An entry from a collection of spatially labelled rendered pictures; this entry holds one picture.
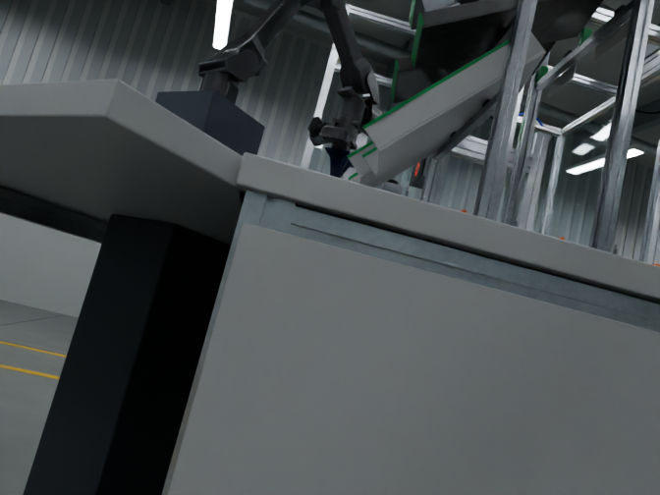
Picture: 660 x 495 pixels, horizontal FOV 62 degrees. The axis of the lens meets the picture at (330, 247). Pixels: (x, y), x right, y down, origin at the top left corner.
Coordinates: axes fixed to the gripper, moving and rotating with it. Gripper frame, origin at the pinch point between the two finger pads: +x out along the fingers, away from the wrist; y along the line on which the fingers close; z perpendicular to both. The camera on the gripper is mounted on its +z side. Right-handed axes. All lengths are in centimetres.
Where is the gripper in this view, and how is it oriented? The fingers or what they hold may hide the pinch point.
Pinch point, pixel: (336, 169)
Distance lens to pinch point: 128.0
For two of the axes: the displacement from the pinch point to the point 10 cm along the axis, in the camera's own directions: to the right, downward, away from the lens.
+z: -9.4, -2.0, 2.6
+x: -2.5, 9.6, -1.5
